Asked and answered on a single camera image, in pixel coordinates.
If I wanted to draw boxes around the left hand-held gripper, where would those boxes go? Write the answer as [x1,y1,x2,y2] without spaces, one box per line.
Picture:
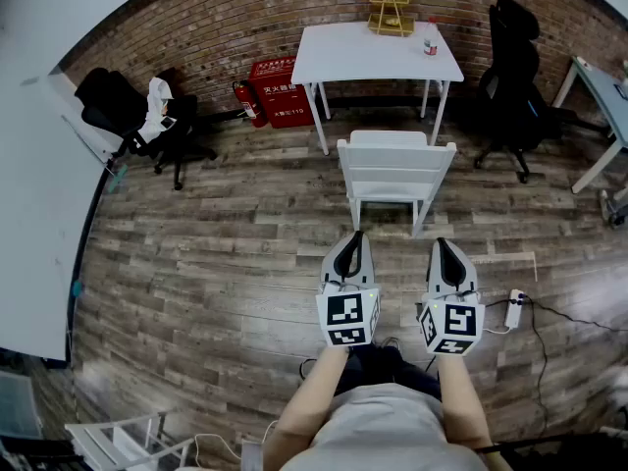
[315,231,382,347]

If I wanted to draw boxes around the person's grey shirt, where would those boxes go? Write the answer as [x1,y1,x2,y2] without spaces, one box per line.
[282,383,492,471]

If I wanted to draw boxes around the white metal rack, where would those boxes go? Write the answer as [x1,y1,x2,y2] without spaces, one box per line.
[65,412,195,471]

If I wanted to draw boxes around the white thin cable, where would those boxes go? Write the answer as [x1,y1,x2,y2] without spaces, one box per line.
[193,419,279,460]

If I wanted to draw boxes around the white crumpled cloth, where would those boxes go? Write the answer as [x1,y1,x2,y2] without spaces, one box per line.
[136,76,176,144]

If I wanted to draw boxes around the red fire extinguisher box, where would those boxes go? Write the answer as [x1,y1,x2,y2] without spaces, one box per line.
[247,56,318,130]

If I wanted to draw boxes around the gold wire two-tier basket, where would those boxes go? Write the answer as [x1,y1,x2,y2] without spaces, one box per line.
[366,0,416,38]

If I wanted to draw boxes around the clear plastic bottle red cap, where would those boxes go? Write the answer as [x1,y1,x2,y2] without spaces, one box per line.
[423,16,441,58]

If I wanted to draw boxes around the black high-back office chair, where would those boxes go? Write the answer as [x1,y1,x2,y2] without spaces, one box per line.
[473,0,609,184]

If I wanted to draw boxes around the white power strip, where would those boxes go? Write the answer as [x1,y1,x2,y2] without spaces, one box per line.
[503,288,527,331]

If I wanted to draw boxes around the person's dark trousers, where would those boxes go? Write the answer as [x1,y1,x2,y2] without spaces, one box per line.
[336,343,443,401]

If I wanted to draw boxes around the teal broom head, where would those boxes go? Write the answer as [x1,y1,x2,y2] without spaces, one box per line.
[110,163,130,193]

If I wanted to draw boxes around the person's right forearm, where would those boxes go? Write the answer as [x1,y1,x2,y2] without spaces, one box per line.
[436,353,497,471]

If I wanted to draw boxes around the white wooden chair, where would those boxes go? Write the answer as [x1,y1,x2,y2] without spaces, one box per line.
[336,130,458,238]

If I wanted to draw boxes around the red fire extinguisher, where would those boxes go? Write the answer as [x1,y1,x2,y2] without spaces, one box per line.
[232,78,270,130]

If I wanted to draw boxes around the black floor cable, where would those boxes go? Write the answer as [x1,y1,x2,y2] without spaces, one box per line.
[519,295,628,426]

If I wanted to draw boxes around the white folding table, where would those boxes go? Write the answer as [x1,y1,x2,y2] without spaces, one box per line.
[290,20,465,156]

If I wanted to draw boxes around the person's left forearm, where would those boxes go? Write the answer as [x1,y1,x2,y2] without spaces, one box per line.
[262,344,350,471]

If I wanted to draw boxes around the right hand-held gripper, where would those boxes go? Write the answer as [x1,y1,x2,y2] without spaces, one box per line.
[418,236,487,356]

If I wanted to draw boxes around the black mesh office chair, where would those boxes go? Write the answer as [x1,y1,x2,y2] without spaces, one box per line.
[74,66,219,191]

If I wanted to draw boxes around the black strap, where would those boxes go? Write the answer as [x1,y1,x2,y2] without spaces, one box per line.
[473,432,628,455]

